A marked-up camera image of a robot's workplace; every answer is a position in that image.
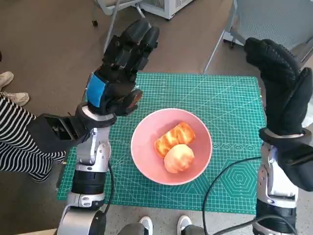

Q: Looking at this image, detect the green cutting mat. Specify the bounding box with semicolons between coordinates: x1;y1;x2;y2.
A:
56;71;267;215

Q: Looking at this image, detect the black forearm cable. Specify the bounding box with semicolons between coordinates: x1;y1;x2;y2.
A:
217;215;298;235

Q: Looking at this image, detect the person with white shoes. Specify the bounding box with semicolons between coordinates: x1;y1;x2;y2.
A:
118;215;208;235

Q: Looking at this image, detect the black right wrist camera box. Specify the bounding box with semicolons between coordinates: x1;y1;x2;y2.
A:
278;139;313;191

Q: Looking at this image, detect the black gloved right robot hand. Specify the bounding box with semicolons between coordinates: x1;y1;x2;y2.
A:
244;37;313;136

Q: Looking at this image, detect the pink bowl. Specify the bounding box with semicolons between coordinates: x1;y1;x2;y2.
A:
130;109;213;187

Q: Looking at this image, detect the person in striped clothing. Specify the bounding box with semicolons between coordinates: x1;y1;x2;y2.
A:
0;70;67;182

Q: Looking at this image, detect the grey chair with castors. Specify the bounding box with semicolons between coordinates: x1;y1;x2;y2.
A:
91;0;147;53

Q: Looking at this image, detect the grey mesh chair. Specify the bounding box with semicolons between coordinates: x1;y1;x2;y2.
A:
204;0;313;74

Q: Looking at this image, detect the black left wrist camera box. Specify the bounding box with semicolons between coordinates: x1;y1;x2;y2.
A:
26;114;91;152

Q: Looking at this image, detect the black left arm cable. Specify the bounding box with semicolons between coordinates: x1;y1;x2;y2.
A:
101;163;115;235

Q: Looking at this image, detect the round pale toy bun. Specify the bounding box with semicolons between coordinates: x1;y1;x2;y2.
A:
163;143;195;174

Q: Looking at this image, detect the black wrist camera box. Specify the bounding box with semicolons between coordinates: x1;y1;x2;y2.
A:
278;139;313;191
26;114;91;152

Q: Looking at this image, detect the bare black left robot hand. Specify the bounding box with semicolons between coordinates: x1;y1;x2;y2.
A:
85;19;160;117

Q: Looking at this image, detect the long orange striped toy bread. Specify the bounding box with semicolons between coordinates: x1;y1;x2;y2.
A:
154;121;196;159

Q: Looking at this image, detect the white appliance with grille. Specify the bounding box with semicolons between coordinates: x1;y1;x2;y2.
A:
140;0;191;20

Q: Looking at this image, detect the long black robot cable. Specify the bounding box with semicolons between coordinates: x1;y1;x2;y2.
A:
202;156;262;235

